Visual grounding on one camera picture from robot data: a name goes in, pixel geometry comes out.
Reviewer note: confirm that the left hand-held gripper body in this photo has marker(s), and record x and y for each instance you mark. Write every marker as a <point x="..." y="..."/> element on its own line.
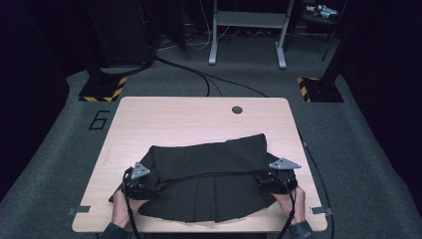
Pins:
<point x="139" y="187"/>

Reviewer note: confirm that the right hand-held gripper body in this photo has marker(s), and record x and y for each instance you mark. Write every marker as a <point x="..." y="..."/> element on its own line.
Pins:
<point x="277" y="182"/>

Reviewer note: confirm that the black pleated skirt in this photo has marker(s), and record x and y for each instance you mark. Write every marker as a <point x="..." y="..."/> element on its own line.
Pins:
<point x="212" y="159"/>

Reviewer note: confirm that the person's left hand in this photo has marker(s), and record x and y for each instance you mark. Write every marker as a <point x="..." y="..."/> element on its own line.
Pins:
<point x="122" y="209"/>

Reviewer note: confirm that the person's right hand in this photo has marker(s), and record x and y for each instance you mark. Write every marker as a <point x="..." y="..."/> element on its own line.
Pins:
<point x="297" y="205"/>

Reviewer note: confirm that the grey tape strip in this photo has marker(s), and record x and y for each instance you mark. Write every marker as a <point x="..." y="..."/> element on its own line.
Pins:
<point x="79" y="209"/>
<point x="321" y="210"/>

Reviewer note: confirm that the black stand base, yellow stripes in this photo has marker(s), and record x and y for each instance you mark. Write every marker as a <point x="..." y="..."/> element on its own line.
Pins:
<point x="99" y="89"/>
<point x="323" y="90"/>

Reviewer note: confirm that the black stand pole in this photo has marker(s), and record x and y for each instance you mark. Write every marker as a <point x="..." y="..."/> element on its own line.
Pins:
<point x="94" y="49"/>
<point x="336" y="49"/>

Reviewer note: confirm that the black cabinet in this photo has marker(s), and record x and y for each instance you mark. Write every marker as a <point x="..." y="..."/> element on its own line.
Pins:
<point x="127" y="33"/>

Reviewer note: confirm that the dark shelf rack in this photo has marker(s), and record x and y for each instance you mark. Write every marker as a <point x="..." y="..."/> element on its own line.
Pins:
<point x="326" y="30"/>

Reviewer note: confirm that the black upright panel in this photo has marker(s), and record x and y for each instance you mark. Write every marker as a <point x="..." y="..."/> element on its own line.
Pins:
<point x="175" y="23"/>

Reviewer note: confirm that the small clutter on shelf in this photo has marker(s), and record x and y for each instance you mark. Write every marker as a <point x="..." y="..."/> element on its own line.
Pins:
<point x="323" y="10"/>

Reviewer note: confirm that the grey metal desk frame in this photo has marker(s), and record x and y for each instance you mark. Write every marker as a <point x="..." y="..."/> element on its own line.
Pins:
<point x="247" y="19"/>

